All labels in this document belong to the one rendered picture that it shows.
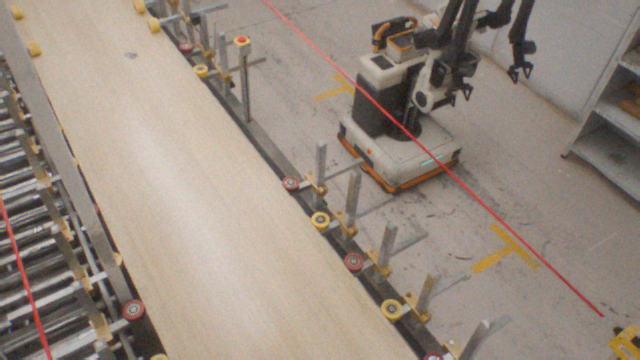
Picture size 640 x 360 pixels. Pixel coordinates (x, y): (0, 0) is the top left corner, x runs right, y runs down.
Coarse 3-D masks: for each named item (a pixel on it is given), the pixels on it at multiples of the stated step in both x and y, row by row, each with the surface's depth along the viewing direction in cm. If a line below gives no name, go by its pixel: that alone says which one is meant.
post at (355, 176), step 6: (354, 174) 208; (360, 174) 209; (354, 180) 209; (360, 180) 211; (348, 186) 215; (354, 186) 212; (348, 192) 218; (354, 192) 215; (348, 198) 220; (354, 198) 218; (348, 204) 222; (354, 204) 222; (348, 210) 225; (354, 210) 225; (348, 216) 227; (354, 216) 229; (348, 222) 230; (342, 234) 240; (348, 240) 241
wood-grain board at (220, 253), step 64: (64, 0) 337; (128, 0) 340; (64, 64) 291; (128, 64) 294; (64, 128) 256; (128, 128) 259; (192, 128) 261; (128, 192) 231; (192, 192) 233; (256, 192) 235; (128, 256) 209; (192, 256) 210; (256, 256) 212; (320, 256) 213; (192, 320) 192; (256, 320) 193; (320, 320) 194; (384, 320) 196
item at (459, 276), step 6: (462, 270) 221; (450, 276) 219; (456, 276) 219; (462, 276) 219; (444, 282) 217; (450, 282) 217; (456, 282) 219; (438, 288) 215; (444, 288) 215; (438, 294) 216; (402, 306) 208; (408, 306) 209; (402, 312) 207; (408, 312) 208
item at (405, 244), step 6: (414, 234) 233; (420, 234) 233; (426, 234) 233; (408, 240) 230; (414, 240) 230; (420, 240) 233; (396, 246) 228; (402, 246) 228; (408, 246) 230; (396, 252) 227; (366, 264) 221; (372, 264) 221; (366, 270) 222; (354, 276) 219
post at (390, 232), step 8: (392, 224) 200; (384, 232) 204; (392, 232) 200; (384, 240) 207; (392, 240) 205; (384, 248) 209; (392, 248) 211; (384, 256) 212; (384, 264) 217; (376, 272) 224; (376, 280) 228
